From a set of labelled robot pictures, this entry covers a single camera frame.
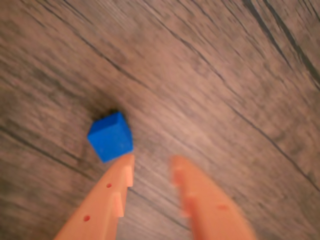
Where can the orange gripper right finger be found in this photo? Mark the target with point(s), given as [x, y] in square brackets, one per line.
[207, 207]

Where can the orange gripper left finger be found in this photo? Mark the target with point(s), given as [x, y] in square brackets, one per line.
[100, 205]

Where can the blue cube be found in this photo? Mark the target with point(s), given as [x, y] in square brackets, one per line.
[110, 137]

